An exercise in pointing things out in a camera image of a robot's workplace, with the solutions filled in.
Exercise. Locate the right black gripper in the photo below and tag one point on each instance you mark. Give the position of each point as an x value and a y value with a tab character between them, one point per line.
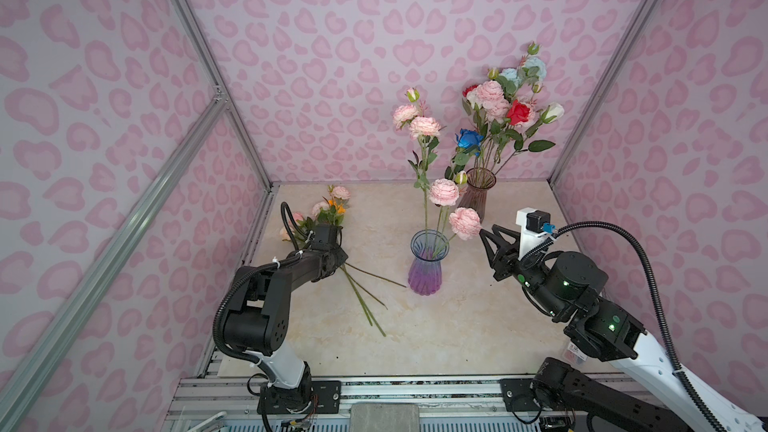
507	255

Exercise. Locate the pink flower sprig low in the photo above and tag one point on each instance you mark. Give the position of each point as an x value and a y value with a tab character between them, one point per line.
453	220

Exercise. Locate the purple blue glass vase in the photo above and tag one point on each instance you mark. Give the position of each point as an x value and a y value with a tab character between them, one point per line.
429	248

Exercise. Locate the smoky pink glass vase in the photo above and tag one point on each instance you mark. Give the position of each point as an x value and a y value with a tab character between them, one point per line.
479	182

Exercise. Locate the blue flower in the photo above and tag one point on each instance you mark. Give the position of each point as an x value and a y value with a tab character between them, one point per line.
468	146

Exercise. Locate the small red rose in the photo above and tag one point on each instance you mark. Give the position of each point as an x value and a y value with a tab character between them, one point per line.
518	119

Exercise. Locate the white rose long stem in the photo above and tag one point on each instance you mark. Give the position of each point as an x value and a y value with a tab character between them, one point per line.
541	117

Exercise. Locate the pink carnation sprig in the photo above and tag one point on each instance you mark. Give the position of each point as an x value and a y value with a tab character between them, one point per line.
488	107

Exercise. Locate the orange flower stem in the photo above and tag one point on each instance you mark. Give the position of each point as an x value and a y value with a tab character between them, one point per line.
337	206

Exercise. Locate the pink peach peony sprig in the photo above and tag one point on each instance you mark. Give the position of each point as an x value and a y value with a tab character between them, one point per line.
312	216

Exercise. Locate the light blue flower sprig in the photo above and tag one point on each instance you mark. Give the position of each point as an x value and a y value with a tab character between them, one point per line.
527	77

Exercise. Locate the red rose long stem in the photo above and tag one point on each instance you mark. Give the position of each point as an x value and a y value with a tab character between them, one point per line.
469	89

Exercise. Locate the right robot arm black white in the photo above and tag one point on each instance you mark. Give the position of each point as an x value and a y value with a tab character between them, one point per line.
566	287

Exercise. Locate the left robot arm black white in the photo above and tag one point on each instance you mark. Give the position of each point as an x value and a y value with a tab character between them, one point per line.
252	320

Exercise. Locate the small clock card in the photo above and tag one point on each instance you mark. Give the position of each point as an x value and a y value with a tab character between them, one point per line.
573	354

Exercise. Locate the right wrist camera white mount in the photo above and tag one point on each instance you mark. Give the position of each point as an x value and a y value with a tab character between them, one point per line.
535	226

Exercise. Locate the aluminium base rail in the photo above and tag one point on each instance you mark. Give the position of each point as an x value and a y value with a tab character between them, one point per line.
450	384

